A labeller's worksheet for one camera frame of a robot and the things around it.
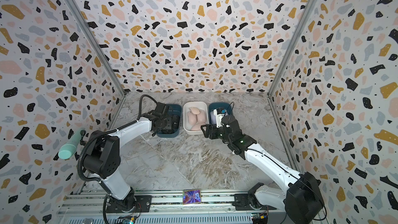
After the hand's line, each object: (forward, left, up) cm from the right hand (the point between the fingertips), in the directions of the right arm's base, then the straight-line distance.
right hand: (209, 126), depth 79 cm
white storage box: (+28, +6, -17) cm, 34 cm away
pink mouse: (+23, +11, -15) cm, 30 cm away
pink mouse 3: (+18, +6, -17) cm, 25 cm away
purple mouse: (+17, -2, -17) cm, 25 cm away
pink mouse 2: (+17, +12, -17) cm, 27 cm away
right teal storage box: (+32, -12, -21) cm, 40 cm away
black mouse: (+13, +22, -15) cm, 30 cm away
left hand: (+10, +24, -12) cm, 28 cm away
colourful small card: (-28, +8, -19) cm, 35 cm away
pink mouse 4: (+11, +8, -17) cm, 21 cm away
